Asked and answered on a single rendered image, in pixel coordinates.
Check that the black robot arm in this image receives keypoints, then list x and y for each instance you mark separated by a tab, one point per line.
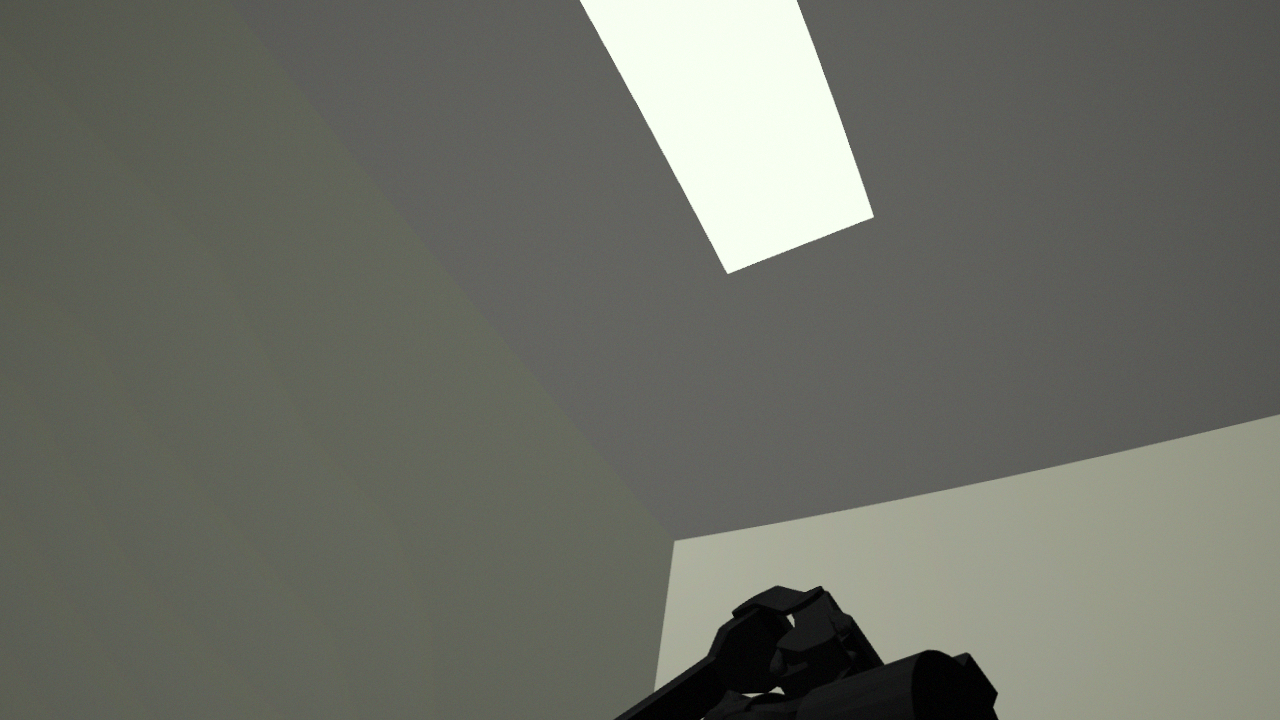
825	667

